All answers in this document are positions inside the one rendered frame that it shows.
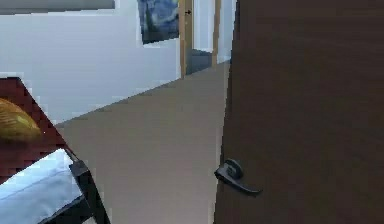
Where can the grey window blind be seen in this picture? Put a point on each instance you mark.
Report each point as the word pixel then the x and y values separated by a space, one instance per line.
pixel 56 4

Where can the blue framed wall picture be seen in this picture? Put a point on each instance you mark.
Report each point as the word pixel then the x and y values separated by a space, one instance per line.
pixel 159 20

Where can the dark brown room door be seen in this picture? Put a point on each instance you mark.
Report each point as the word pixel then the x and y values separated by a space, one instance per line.
pixel 306 100

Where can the black chair with white cushion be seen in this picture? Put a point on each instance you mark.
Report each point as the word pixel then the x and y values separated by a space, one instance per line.
pixel 43 190

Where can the light wood room door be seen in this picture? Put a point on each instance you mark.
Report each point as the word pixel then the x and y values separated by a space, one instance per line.
pixel 186 36

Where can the dark red wooden table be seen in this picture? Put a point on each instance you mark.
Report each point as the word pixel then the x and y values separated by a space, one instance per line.
pixel 23 153

